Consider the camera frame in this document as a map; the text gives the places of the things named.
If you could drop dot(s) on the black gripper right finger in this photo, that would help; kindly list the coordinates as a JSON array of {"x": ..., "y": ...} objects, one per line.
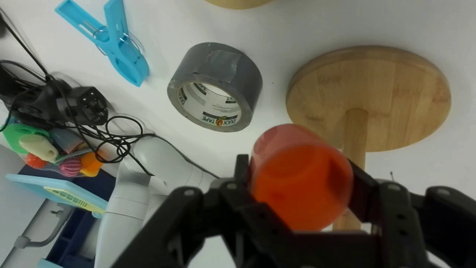
[{"x": 441, "y": 221}]

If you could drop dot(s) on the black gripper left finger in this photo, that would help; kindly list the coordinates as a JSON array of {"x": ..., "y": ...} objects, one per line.
[{"x": 180, "y": 227}]

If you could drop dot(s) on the orange plastic cup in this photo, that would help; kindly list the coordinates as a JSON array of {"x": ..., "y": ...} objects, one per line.
[{"x": 303, "y": 181}]

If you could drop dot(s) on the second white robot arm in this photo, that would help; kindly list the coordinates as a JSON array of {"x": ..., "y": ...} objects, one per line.
[{"x": 151, "y": 173}]

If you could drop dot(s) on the wooden mug tree stand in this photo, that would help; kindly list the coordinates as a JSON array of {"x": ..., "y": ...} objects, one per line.
[{"x": 367, "y": 99}]

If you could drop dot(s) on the colourful toy pieces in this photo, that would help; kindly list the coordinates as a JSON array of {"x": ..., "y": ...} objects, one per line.
[{"x": 59, "y": 151}]

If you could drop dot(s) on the blue plastic clamp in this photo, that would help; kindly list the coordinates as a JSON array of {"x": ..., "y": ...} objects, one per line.
[{"x": 111, "y": 38}]

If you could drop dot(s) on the beige masking tape roll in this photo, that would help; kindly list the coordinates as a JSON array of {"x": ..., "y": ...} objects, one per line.
[{"x": 238, "y": 3}]

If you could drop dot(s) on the grey duct tape roll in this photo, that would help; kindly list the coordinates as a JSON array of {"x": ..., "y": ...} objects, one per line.
[{"x": 215, "y": 87}]

